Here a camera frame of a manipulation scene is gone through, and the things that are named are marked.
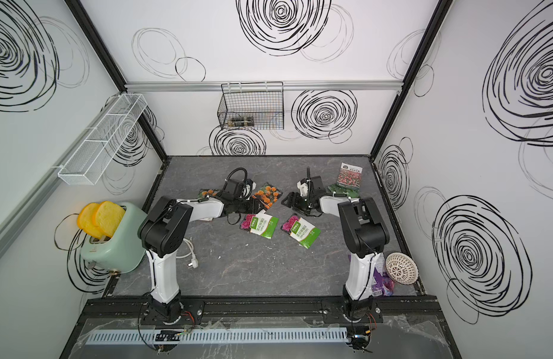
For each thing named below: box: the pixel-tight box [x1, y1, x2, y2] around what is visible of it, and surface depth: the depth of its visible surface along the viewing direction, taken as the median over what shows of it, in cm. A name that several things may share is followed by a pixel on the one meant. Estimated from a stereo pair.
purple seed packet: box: [371, 267, 395, 297], surface depth 77 cm
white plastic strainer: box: [384, 252, 420, 285], surface depth 82 cm
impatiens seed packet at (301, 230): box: [280, 213, 322, 250], surface depth 95 cm
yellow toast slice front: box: [93, 201, 126, 238], surface depth 77 cm
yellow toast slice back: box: [76, 202, 103, 240], surface depth 75 cm
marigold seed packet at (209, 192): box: [197, 188, 223, 200], surface depth 108 cm
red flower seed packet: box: [336, 162, 364, 188], surface depth 114 cm
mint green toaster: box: [80, 202, 148, 274], surface depth 75 cm
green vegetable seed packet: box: [327, 183, 361, 199], surface depth 109 cm
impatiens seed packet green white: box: [239, 209, 280, 240], surface depth 96 cm
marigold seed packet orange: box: [251, 181, 284, 210], surface depth 107 cm
